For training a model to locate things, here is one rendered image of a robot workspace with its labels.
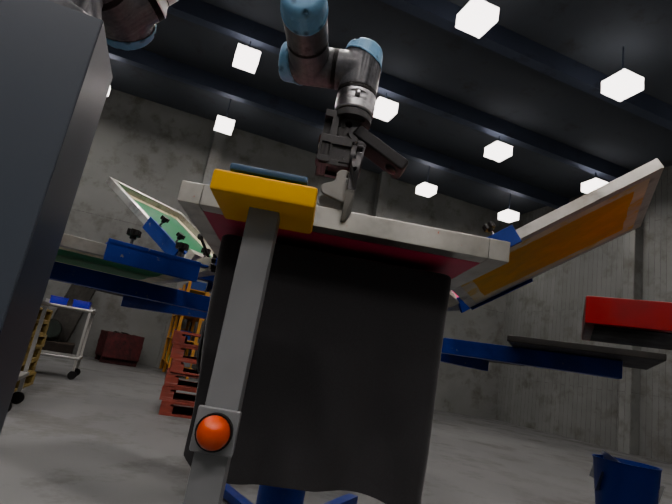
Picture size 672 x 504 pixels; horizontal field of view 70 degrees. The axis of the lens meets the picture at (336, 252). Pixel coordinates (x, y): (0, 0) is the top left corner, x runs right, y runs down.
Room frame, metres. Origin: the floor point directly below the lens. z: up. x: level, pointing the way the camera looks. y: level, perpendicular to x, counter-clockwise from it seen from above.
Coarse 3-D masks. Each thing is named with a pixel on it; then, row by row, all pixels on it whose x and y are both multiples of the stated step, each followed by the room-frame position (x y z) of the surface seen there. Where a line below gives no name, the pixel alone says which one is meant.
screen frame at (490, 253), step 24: (192, 192) 0.78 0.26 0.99; (192, 216) 0.87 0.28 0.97; (336, 216) 0.79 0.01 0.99; (360, 216) 0.79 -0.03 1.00; (216, 240) 1.03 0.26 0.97; (360, 240) 0.83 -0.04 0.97; (384, 240) 0.80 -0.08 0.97; (408, 240) 0.80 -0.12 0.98; (432, 240) 0.80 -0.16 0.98; (456, 240) 0.80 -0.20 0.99; (480, 240) 0.80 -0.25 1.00; (480, 264) 0.85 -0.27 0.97
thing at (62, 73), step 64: (0, 0) 0.61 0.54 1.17; (0, 64) 0.62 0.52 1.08; (64, 64) 0.64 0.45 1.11; (0, 128) 0.63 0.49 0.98; (64, 128) 0.65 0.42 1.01; (0, 192) 0.64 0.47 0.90; (64, 192) 0.75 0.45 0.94; (0, 256) 0.65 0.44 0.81; (0, 320) 0.65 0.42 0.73; (0, 384) 0.73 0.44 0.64
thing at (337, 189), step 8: (336, 176) 0.78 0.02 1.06; (344, 176) 0.78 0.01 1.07; (328, 184) 0.78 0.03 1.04; (336, 184) 0.78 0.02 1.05; (344, 184) 0.78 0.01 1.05; (328, 192) 0.78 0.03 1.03; (336, 192) 0.78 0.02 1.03; (344, 192) 0.78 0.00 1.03; (352, 192) 0.77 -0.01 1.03; (336, 200) 0.78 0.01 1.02; (344, 200) 0.77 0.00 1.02; (352, 200) 0.78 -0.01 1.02; (344, 208) 0.78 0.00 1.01; (344, 216) 0.78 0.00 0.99
